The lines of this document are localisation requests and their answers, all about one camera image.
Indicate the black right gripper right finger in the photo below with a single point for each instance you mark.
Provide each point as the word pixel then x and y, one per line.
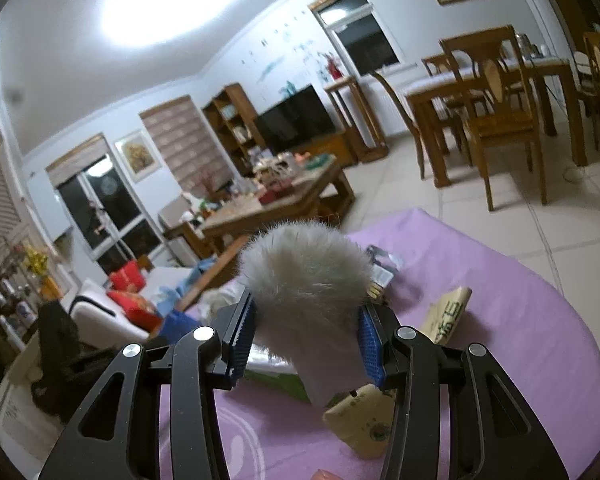
pixel 494 433

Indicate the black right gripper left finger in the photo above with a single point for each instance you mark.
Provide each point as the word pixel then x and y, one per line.
pixel 114 433

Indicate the beige paper snack packet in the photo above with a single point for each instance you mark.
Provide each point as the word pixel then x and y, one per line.
pixel 363 421

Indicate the grey fluffy fur ball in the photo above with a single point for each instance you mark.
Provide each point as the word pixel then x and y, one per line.
pixel 308 282

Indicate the white sofa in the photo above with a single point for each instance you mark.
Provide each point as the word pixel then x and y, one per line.
pixel 101 321

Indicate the beige paper wrapper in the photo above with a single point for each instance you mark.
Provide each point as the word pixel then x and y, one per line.
pixel 442 317

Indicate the red cushion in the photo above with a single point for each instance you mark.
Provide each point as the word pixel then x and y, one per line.
pixel 137 309

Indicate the purple table cloth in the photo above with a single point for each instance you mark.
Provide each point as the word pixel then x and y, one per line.
pixel 537 337

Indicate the wooden chair backrest near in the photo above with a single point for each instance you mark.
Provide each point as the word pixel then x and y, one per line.
pixel 224 269

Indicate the framed yellow flower picture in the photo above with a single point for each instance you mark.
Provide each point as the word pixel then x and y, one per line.
pixel 139 155

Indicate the tall wooden plant stand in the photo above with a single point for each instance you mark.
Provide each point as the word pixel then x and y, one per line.
pixel 360 123

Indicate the wooden coffee table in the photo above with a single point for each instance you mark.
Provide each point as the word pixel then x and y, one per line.
pixel 323 193

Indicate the wooden side chair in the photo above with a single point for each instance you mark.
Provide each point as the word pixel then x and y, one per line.
pixel 408 121

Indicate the wooden dining chair front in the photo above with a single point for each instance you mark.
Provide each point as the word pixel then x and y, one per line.
pixel 491 121

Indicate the wooden bookshelf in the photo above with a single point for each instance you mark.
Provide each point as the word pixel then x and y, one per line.
pixel 231 117

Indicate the wooden dining table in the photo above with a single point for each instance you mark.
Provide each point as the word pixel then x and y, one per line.
pixel 419 95

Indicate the black television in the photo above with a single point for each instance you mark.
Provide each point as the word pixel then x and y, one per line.
pixel 294 121

